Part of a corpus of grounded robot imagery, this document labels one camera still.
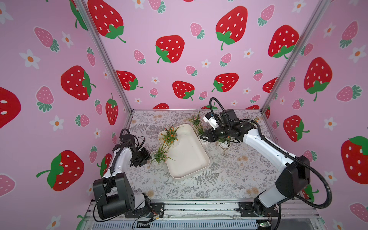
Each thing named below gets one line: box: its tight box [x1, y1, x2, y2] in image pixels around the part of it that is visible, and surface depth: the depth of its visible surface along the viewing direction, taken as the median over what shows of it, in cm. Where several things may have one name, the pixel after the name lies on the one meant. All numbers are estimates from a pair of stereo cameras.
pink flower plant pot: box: [147, 143, 177, 169], surface depth 83 cm
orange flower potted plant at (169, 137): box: [157, 124, 180, 148], surface depth 91 cm
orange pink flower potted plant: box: [216, 135, 232, 156], surface depth 94 cm
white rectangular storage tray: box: [158, 124, 210, 180], surface depth 95 cm
